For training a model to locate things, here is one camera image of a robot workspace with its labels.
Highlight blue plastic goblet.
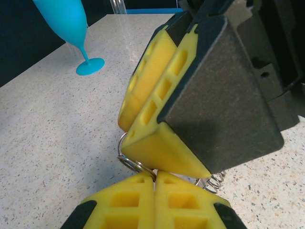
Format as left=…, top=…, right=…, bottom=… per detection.
left=32, top=0, right=105, bottom=76

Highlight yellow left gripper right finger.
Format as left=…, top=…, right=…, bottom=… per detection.
left=154, top=170, right=243, bottom=229

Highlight silver key chain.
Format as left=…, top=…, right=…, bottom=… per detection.
left=193, top=170, right=226, bottom=194

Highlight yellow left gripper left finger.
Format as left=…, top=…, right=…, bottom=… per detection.
left=61, top=172, right=156, bottom=229

